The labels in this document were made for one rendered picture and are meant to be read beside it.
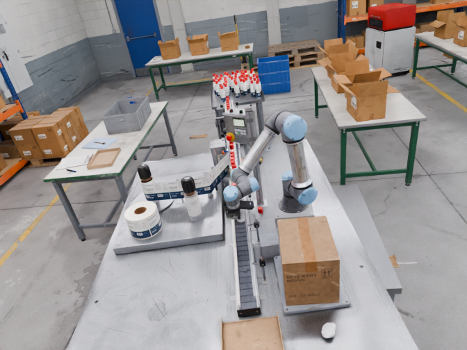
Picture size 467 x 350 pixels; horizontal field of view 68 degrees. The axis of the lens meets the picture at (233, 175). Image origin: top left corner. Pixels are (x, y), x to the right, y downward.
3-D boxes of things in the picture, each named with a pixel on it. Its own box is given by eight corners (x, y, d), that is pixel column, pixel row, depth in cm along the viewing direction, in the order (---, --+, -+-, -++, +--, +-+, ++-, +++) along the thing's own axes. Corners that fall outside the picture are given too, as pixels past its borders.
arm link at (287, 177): (296, 184, 221) (295, 165, 214) (307, 193, 209) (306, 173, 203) (279, 189, 218) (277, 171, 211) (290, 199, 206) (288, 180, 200)
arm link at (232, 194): (241, 192, 177) (226, 201, 176) (243, 201, 187) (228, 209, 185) (234, 181, 181) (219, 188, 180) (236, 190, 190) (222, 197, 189)
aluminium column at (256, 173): (256, 201, 238) (244, 109, 204) (263, 201, 237) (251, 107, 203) (257, 205, 234) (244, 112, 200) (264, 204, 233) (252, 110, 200)
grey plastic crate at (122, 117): (122, 116, 446) (117, 99, 434) (152, 112, 442) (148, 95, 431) (107, 135, 394) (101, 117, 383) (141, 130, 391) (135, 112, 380)
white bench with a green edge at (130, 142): (133, 157, 524) (116, 107, 483) (181, 153, 514) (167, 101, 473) (74, 244, 362) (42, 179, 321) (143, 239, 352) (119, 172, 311)
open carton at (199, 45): (188, 57, 716) (184, 38, 697) (192, 53, 752) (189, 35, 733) (208, 55, 708) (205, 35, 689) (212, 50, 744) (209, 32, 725)
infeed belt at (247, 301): (229, 153, 303) (228, 149, 301) (238, 152, 303) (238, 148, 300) (240, 315, 161) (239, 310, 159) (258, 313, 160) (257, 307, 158)
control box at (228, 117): (235, 135, 226) (231, 107, 217) (258, 138, 217) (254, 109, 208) (226, 142, 219) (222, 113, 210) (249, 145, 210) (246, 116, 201)
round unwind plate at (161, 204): (136, 192, 261) (136, 192, 260) (176, 187, 260) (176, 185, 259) (127, 217, 234) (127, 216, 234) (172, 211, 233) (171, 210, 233)
